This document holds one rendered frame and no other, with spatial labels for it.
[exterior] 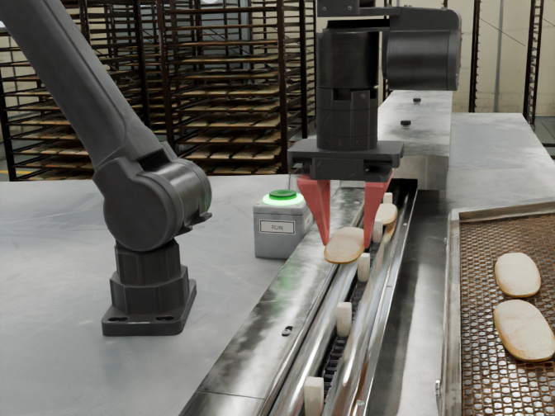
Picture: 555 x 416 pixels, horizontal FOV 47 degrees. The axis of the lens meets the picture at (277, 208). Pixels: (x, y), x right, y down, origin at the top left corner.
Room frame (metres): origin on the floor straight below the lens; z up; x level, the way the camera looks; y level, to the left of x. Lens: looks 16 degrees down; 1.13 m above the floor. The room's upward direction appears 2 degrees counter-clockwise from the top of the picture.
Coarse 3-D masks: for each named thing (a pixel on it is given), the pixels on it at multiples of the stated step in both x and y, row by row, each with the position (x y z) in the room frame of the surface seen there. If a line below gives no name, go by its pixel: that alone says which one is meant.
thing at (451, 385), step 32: (448, 224) 0.71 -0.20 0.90; (480, 224) 0.73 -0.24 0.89; (512, 224) 0.71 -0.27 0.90; (448, 256) 0.62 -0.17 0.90; (544, 256) 0.59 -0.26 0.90; (448, 288) 0.55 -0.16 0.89; (480, 288) 0.55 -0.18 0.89; (448, 320) 0.48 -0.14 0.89; (448, 352) 0.43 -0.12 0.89; (480, 352) 0.43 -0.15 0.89; (448, 384) 0.39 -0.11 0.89; (480, 384) 0.38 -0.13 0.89
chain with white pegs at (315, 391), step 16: (368, 256) 0.70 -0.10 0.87; (368, 272) 0.70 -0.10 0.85; (352, 304) 0.63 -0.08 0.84; (352, 320) 0.60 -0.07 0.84; (336, 336) 0.56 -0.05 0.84; (336, 352) 0.54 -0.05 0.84; (336, 368) 0.50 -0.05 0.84; (304, 384) 0.43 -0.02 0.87; (320, 384) 0.43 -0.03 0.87; (320, 400) 0.42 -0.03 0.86
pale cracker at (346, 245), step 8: (336, 232) 0.62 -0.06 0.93; (344, 232) 0.61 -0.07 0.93; (352, 232) 0.61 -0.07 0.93; (360, 232) 0.61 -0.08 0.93; (336, 240) 0.59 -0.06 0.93; (344, 240) 0.59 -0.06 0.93; (352, 240) 0.59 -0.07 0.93; (360, 240) 0.59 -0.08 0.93; (328, 248) 0.57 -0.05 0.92; (336, 248) 0.57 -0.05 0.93; (344, 248) 0.57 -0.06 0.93; (352, 248) 0.57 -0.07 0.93; (360, 248) 0.57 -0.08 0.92; (328, 256) 0.56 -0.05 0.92; (336, 256) 0.55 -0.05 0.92; (344, 256) 0.55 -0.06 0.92; (352, 256) 0.56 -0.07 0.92
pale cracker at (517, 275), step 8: (504, 256) 0.59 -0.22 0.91; (512, 256) 0.58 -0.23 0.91; (520, 256) 0.58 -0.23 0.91; (496, 264) 0.57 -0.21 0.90; (504, 264) 0.56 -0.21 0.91; (512, 264) 0.56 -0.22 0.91; (520, 264) 0.55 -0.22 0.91; (528, 264) 0.55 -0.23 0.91; (496, 272) 0.55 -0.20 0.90; (504, 272) 0.54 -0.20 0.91; (512, 272) 0.54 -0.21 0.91; (520, 272) 0.54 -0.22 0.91; (528, 272) 0.53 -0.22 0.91; (536, 272) 0.54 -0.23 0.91; (496, 280) 0.54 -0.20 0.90; (504, 280) 0.53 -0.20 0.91; (512, 280) 0.52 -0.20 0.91; (520, 280) 0.52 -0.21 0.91; (528, 280) 0.52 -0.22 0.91; (536, 280) 0.52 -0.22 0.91; (504, 288) 0.52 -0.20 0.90; (512, 288) 0.51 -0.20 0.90; (520, 288) 0.51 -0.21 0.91; (528, 288) 0.51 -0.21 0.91; (536, 288) 0.51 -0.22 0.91; (512, 296) 0.51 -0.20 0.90; (520, 296) 0.50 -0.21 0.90
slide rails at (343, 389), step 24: (408, 192) 1.05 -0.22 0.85; (384, 240) 0.81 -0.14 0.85; (384, 264) 0.72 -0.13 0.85; (336, 288) 0.65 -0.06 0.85; (360, 312) 0.59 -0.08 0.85; (312, 336) 0.54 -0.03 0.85; (360, 336) 0.54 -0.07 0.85; (312, 360) 0.50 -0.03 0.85; (360, 360) 0.49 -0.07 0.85; (288, 384) 0.46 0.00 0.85; (336, 384) 0.46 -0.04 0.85; (288, 408) 0.43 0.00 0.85; (336, 408) 0.42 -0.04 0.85
